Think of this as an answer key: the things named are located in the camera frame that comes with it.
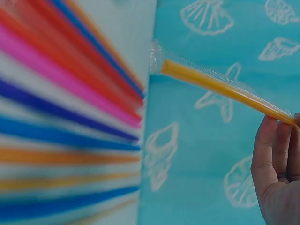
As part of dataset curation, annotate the yellow straw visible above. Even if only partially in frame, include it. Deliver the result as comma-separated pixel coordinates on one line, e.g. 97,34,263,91
150,39,300,128

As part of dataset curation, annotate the row of colourful straws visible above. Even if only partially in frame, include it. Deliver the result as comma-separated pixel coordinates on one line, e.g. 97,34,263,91
0,0,146,225

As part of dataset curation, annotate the person's right hand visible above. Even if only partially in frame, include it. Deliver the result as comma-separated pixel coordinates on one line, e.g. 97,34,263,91
250,112,300,225

